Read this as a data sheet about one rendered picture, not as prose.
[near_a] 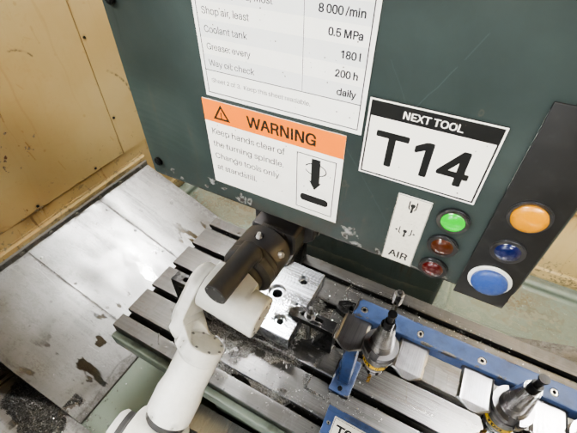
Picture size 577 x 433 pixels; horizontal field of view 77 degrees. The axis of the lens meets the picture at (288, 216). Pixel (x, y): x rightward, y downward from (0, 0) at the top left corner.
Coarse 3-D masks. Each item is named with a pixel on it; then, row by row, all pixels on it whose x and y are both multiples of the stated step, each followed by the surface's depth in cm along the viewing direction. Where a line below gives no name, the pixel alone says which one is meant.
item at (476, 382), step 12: (468, 372) 63; (480, 372) 63; (468, 384) 62; (480, 384) 62; (492, 384) 62; (456, 396) 61; (468, 396) 61; (480, 396) 61; (468, 408) 59; (480, 408) 59
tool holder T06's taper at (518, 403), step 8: (520, 384) 55; (504, 392) 59; (512, 392) 57; (520, 392) 55; (528, 392) 54; (504, 400) 58; (512, 400) 56; (520, 400) 55; (528, 400) 54; (536, 400) 54; (504, 408) 58; (512, 408) 57; (520, 408) 55; (528, 408) 55; (512, 416) 57; (520, 416) 56; (528, 416) 57
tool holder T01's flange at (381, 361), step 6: (372, 330) 68; (366, 336) 67; (366, 342) 66; (396, 342) 66; (366, 348) 66; (396, 348) 66; (366, 354) 67; (372, 354) 66; (390, 354) 65; (396, 354) 65; (378, 360) 64; (384, 360) 64; (390, 360) 64; (378, 366) 66; (384, 366) 65
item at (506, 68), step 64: (128, 0) 33; (384, 0) 24; (448, 0) 22; (512, 0) 21; (576, 0) 19; (128, 64) 39; (192, 64) 35; (384, 64) 26; (448, 64) 24; (512, 64) 22; (576, 64) 21; (192, 128) 40; (320, 128) 32; (512, 128) 25; (384, 192) 33
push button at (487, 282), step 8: (480, 272) 33; (488, 272) 32; (496, 272) 32; (472, 280) 33; (480, 280) 33; (488, 280) 32; (496, 280) 32; (504, 280) 32; (480, 288) 33; (488, 288) 33; (496, 288) 33; (504, 288) 32
